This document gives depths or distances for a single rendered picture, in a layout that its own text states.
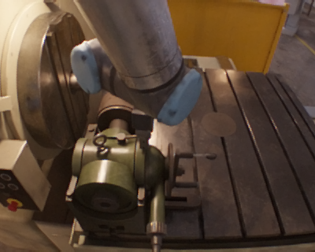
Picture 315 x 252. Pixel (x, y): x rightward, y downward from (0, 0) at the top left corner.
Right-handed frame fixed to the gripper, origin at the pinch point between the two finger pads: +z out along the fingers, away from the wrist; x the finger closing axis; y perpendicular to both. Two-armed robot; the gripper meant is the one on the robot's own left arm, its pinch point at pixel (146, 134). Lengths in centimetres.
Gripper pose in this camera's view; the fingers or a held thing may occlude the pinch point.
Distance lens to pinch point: 68.0
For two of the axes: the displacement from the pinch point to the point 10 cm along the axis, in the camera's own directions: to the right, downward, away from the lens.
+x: 1.7, -6.7, 7.2
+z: -0.3, 7.3, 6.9
